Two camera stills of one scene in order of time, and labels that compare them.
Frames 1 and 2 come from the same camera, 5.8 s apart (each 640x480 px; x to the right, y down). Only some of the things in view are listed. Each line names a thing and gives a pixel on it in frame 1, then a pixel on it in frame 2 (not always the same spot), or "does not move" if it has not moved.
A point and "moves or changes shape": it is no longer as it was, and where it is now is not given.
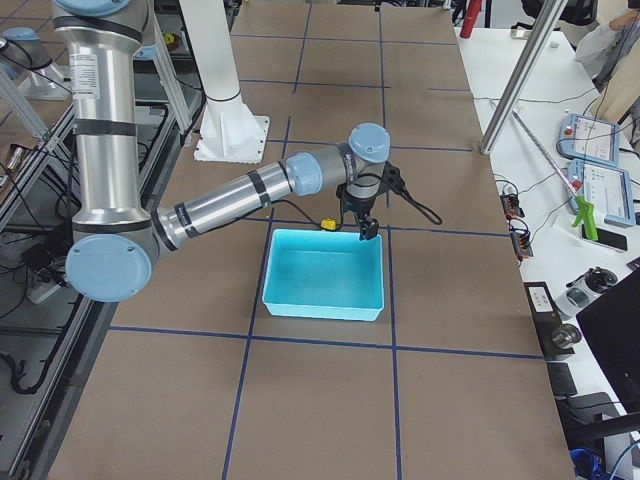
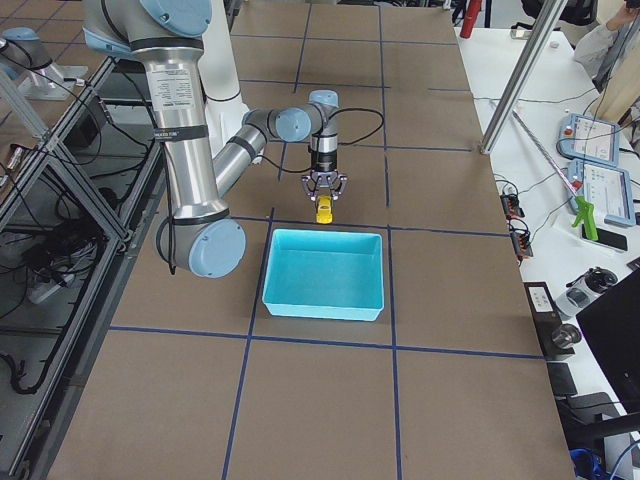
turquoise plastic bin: x=324 y=274 does not move
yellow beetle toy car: x=329 y=224 moves or changes shape
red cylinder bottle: x=474 y=7 does not move
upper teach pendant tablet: x=584 y=138 does not move
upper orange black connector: x=510 y=204 does not move
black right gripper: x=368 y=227 → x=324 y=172
